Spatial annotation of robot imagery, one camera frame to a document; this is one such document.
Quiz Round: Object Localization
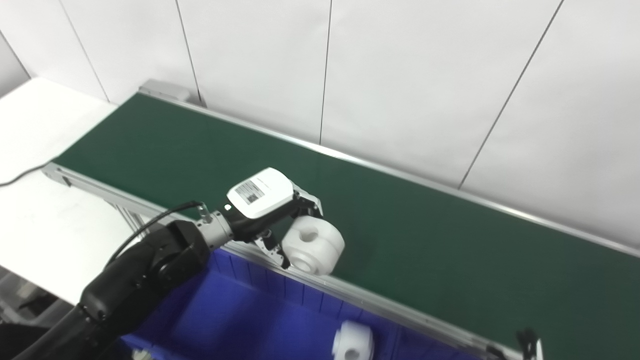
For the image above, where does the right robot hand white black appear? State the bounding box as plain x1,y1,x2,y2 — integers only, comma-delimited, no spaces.
516,327,544,360

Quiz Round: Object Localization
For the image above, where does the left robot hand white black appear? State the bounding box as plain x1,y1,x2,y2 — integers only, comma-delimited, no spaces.
225,167,324,271

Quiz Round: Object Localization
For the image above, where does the white round plastic part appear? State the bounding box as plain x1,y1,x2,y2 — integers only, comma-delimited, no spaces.
280,215,346,276

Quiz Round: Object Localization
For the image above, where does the blue plastic bin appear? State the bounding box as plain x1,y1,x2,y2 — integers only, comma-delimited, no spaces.
119,247,401,360
392,325,483,360

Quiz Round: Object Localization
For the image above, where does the aluminium conveyor support leg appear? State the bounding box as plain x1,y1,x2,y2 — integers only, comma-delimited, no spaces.
102,196,153,236

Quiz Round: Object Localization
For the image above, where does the grey conveyor motor box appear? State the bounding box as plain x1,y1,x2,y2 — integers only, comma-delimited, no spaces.
138,78,192,103

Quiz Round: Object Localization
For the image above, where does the white plastic part with hole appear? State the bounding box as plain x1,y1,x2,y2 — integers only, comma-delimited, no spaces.
332,320,375,360

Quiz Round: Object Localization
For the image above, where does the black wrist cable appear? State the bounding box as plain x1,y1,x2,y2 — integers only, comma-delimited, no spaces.
106,200,207,267

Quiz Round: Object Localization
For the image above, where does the green conveyor belt aluminium frame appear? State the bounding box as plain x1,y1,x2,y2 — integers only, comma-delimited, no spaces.
42,91,640,360

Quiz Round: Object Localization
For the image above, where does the thin black cable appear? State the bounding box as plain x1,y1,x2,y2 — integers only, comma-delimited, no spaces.
0,162,52,188

